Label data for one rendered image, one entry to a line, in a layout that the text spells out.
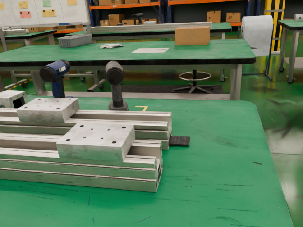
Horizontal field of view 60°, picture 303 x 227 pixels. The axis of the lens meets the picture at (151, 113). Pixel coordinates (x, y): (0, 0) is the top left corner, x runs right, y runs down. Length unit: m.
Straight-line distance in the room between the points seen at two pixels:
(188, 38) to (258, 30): 1.71
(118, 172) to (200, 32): 2.06
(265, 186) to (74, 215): 0.44
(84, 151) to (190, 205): 0.27
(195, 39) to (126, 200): 2.09
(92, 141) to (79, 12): 3.22
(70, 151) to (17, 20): 3.73
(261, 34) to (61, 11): 2.72
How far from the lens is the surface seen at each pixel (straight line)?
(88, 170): 0.66
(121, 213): 0.61
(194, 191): 0.65
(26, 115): 0.92
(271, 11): 6.12
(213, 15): 10.02
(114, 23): 10.82
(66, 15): 3.87
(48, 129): 0.91
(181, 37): 2.59
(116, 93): 0.94
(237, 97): 2.15
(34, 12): 4.11
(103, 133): 0.66
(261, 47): 4.20
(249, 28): 4.08
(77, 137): 0.66
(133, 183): 0.65
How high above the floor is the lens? 1.20
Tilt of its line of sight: 23 degrees down
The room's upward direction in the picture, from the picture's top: 4 degrees counter-clockwise
